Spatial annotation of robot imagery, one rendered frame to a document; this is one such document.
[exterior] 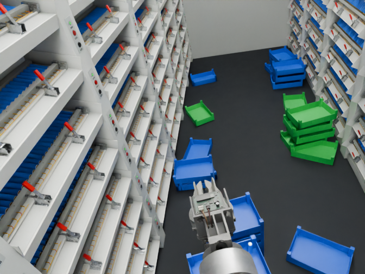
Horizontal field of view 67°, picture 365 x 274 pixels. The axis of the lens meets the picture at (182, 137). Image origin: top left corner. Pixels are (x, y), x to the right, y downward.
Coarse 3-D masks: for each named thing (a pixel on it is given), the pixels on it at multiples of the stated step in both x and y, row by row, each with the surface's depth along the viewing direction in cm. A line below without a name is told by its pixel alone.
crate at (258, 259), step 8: (248, 240) 117; (256, 248) 118; (192, 256) 116; (200, 256) 117; (256, 256) 116; (192, 264) 117; (256, 264) 113; (264, 264) 111; (192, 272) 116; (264, 272) 110
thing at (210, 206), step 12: (216, 192) 52; (192, 204) 52; (204, 204) 51; (216, 204) 49; (228, 204) 52; (204, 216) 48; (216, 216) 48; (228, 216) 49; (204, 228) 50; (216, 228) 46; (228, 228) 51; (204, 240) 53; (216, 240) 44; (228, 240) 43; (204, 252) 46
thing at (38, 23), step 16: (0, 0) 87; (16, 0) 87; (32, 0) 86; (48, 0) 86; (0, 16) 76; (16, 16) 81; (32, 16) 84; (48, 16) 86; (0, 32) 74; (16, 32) 74; (32, 32) 77; (48, 32) 85; (0, 48) 67; (16, 48) 71; (32, 48) 78; (0, 64) 66
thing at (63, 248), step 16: (96, 144) 122; (112, 144) 124; (96, 160) 119; (112, 160) 119; (80, 176) 108; (96, 176) 110; (80, 192) 104; (96, 192) 106; (64, 208) 97; (80, 208) 100; (96, 208) 103; (64, 224) 94; (80, 224) 96; (48, 240) 88; (64, 240) 90; (80, 240) 91; (48, 256) 85; (64, 256) 87; (48, 272) 82; (64, 272) 83
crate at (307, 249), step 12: (300, 228) 164; (300, 240) 166; (312, 240) 165; (324, 240) 160; (288, 252) 154; (300, 252) 161; (312, 252) 159; (324, 252) 158; (336, 252) 157; (348, 252) 155; (300, 264) 153; (312, 264) 154; (324, 264) 153; (336, 264) 152; (348, 264) 151
